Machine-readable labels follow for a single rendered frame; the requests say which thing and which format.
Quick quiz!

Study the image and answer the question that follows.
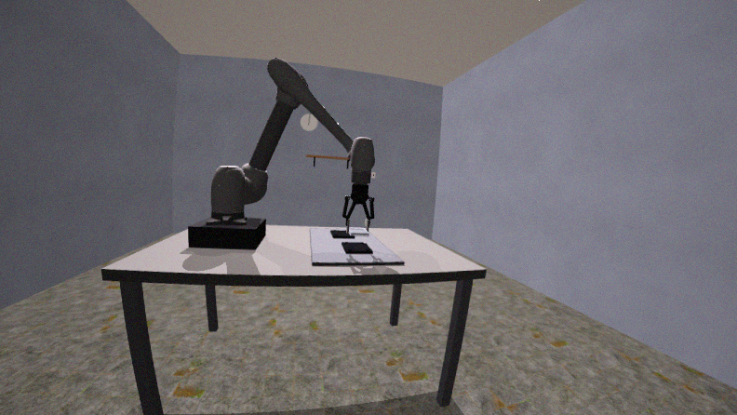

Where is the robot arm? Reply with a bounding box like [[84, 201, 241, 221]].
[[207, 58, 375, 225]]

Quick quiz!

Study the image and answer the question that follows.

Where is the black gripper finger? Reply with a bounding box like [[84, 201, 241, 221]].
[[342, 195, 359, 234], [362, 197, 374, 231]]

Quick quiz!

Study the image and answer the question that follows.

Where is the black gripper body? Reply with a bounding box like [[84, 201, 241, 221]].
[[351, 184, 369, 205]]

